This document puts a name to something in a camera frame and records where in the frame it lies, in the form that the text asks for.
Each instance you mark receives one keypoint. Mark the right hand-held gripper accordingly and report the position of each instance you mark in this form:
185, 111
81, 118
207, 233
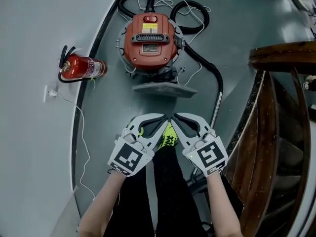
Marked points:
208, 155

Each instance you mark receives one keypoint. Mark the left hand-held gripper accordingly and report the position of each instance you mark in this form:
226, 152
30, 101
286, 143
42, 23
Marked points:
128, 157

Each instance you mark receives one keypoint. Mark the person's right forearm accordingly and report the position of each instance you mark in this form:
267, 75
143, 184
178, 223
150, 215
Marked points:
222, 206

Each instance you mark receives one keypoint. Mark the person's left forearm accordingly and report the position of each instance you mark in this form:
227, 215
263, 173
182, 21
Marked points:
101, 206

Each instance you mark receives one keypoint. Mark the person's left green shoe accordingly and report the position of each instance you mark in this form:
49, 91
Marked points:
141, 131

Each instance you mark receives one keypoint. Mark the person's green shoe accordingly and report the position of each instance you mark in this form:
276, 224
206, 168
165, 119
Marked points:
169, 137
141, 131

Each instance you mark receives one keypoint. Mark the person's right green shoe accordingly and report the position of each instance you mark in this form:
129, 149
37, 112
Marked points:
169, 137

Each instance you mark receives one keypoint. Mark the black vacuum floor nozzle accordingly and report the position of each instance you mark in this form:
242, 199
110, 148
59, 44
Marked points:
197, 184

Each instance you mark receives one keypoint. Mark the person's right leg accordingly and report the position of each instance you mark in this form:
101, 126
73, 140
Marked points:
172, 194

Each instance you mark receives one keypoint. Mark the person's leg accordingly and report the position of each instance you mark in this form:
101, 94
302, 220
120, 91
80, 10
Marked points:
172, 194
133, 201

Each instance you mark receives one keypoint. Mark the red vacuum cleaner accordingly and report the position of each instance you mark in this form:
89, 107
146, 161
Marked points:
150, 55

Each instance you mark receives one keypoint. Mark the person's left leg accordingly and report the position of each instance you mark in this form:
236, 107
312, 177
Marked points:
133, 201

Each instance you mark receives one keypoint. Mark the red fire extinguisher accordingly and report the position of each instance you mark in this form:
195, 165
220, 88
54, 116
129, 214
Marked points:
84, 68

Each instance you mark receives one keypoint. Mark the dark wooden stairs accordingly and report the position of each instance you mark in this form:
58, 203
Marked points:
286, 142

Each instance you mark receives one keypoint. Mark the wooden stair railing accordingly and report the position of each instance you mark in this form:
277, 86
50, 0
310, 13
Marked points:
281, 55

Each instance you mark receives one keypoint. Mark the white wall socket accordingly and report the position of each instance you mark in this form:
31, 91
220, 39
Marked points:
49, 94

